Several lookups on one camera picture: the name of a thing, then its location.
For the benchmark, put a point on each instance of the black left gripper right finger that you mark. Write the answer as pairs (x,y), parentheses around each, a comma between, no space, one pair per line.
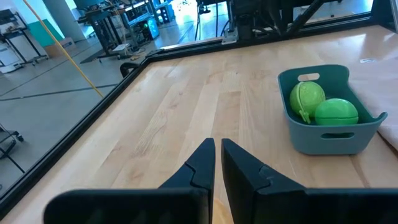
(273,202)

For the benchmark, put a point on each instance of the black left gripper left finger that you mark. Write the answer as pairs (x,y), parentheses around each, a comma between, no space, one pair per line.
(174,205)

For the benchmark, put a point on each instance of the smooth green toy produce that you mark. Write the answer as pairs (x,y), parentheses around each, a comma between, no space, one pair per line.
(336,112)

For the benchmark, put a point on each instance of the textured green toy cabbage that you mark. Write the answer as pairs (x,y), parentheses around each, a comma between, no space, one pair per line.
(306,96)

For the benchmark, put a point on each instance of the beige folded cloth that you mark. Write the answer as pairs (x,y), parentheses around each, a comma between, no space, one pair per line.
(382,93)

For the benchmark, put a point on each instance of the black workbench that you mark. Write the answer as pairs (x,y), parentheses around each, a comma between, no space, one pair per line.
(102,25)

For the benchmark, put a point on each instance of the cardboard box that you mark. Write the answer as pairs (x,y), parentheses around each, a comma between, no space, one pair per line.
(60,46)

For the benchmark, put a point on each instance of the white round column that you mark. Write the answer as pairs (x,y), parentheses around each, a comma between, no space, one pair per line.
(63,18)

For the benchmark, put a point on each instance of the white rolling cart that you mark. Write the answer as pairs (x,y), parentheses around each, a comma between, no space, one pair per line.
(15,40)

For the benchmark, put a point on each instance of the black table edge frame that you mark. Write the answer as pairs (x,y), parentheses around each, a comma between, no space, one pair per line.
(77,127)

